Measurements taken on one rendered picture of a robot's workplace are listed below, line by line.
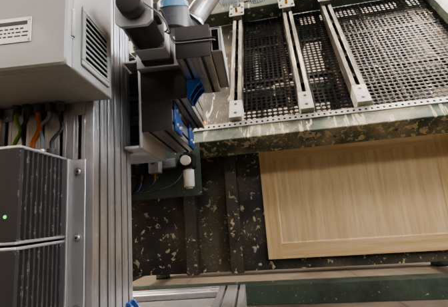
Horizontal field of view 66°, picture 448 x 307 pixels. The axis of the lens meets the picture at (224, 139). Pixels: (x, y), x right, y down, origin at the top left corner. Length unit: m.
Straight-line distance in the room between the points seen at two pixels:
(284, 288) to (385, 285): 0.39
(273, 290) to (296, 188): 0.50
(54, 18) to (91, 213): 0.41
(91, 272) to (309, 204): 1.17
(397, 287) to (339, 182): 0.51
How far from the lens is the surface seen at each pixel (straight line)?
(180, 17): 1.29
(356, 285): 1.58
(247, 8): 2.54
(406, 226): 1.83
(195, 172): 1.57
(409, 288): 1.63
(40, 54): 0.72
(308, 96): 1.69
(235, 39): 2.24
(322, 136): 1.58
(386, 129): 1.63
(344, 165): 1.79
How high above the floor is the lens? 0.48
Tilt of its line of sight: 12 degrees up
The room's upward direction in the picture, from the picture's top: 4 degrees counter-clockwise
